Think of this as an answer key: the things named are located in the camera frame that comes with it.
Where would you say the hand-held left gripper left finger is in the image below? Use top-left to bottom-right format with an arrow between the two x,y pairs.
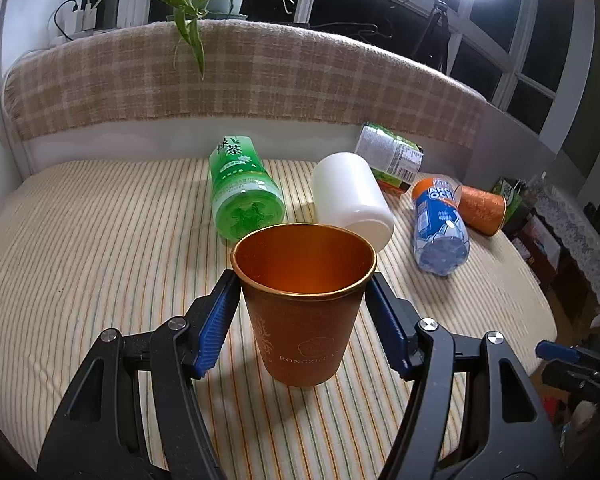
36,269 -> 242,480

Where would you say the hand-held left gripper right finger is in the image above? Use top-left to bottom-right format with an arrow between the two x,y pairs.
365,272 -> 567,480

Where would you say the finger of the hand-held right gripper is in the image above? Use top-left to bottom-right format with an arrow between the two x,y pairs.
536,340 -> 583,364

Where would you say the orange metal cup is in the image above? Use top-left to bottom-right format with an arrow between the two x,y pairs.
230,225 -> 377,388

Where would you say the orange patterned cup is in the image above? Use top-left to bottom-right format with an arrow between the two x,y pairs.
455,185 -> 507,237

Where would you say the blue and orange bottle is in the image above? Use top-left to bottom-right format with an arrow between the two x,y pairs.
411,175 -> 470,278

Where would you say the lace tablecloth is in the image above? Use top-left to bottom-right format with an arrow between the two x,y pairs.
534,180 -> 600,311

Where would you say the white plastic jar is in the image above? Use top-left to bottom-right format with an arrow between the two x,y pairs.
312,152 -> 395,249

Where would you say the striped bed sheet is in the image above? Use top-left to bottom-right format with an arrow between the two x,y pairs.
0,158 -> 557,471

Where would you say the green tea bottle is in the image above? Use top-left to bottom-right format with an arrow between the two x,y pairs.
208,135 -> 286,241

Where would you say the green labelled can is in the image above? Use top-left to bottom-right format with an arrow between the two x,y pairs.
354,122 -> 424,193

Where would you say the plaid blanket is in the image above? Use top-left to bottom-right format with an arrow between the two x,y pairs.
3,19 -> 486,151

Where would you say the black tripod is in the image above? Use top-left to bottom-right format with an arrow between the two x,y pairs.
410,0 -> 453,73

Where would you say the white power strip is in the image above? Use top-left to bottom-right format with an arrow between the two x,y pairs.
69,4 -> 99,32

